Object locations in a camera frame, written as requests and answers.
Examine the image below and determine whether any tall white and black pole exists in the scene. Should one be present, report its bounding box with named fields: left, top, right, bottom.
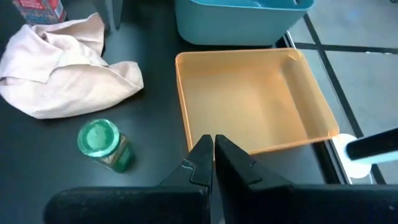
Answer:
left=345, top=126, right=398, bottom=165

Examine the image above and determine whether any blue-grey plastic bin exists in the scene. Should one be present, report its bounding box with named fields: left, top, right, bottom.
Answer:
left=174, top=0, right=315, bottom=47

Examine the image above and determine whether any pink cloth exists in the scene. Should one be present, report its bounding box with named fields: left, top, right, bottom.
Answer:
left=0, top=12, right=145, bottom=120

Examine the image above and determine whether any orange plastic bin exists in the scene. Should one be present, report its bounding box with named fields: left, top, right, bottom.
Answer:
left=174, top=47, right=340, bottom=156

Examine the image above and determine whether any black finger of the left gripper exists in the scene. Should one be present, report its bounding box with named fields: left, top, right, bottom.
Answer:
left=111, top=0, right=124, bottom=30

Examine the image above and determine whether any green-lid spice jar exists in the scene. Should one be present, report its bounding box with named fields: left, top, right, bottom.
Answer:
left=76, top=118, right=136, bottom=174

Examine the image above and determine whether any red spice box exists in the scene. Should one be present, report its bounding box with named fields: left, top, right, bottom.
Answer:
left=11, top=0, right=67, bottom=26

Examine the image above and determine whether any white round pole base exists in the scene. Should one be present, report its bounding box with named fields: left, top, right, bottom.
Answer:
left=331, top=133, right=373, bottom=180

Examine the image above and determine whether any black table mat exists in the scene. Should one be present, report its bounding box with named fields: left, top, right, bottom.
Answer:
left=0, top=0, right=349, bottom=224

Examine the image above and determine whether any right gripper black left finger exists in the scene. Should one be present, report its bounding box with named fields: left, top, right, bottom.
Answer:
left=43, top=134, right=215, bottom=224

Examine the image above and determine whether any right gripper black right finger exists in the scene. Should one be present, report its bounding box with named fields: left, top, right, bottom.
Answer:
left=214, top=134, right=398, bottom=224

